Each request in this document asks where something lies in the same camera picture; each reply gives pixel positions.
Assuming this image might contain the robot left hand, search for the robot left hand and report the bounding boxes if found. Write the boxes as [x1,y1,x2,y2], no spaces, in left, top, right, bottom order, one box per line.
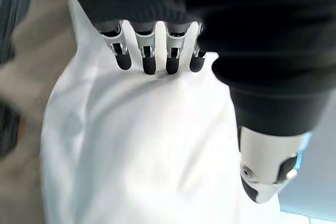
[59,0,336,204]

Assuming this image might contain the robot dark foot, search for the robot dark foot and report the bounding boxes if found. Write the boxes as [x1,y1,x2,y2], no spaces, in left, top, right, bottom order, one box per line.
[0,99,22,158]

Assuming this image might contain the white bed sheet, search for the white bed sheet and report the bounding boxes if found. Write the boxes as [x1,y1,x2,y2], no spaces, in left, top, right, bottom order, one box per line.
[39,0,312,224]

